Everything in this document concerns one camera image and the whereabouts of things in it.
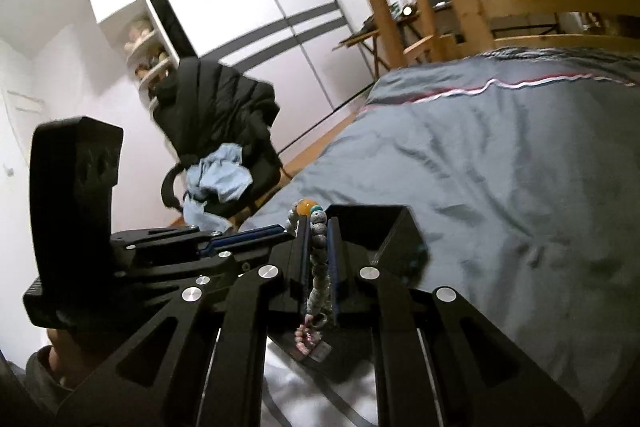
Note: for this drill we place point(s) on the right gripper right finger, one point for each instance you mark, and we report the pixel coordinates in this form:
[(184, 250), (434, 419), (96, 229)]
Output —
[(437, 360)]

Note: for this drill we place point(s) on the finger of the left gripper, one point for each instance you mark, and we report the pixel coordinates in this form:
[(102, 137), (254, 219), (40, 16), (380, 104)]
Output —
[(132, 240), (193, 251)]

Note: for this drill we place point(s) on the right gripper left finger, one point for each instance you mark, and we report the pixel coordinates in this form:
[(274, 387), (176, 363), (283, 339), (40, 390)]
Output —
[(198, 354)]

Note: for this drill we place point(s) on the white bead bracelet orange bead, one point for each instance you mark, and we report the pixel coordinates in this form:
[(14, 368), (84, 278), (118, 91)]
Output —
[(318, 243)]

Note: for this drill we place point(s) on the black jewelry box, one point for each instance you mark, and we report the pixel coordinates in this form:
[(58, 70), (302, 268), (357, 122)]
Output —
[(382, 237)]

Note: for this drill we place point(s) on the left hand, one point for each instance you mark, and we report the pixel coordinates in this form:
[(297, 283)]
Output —
[(69, 365)]

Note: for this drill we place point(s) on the light blue shirt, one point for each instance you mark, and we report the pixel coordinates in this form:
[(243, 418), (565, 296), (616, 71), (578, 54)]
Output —
[(219, 174)]

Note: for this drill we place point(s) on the black jacket on chair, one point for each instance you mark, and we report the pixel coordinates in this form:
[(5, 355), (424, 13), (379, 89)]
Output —
[(203, 104)]

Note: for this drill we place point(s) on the grey striped duvet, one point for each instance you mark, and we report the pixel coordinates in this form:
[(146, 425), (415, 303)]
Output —
[(521, 168)]

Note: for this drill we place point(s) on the white sliding wardrobe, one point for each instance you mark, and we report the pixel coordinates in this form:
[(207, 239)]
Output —
[(295, 45)]

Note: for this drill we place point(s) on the wall shelf with toys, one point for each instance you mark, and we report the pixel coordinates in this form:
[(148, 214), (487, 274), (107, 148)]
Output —
[(140, 38)]

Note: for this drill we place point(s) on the wooden bed frame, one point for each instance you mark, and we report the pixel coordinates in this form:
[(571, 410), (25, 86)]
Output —
[(474, 17)]

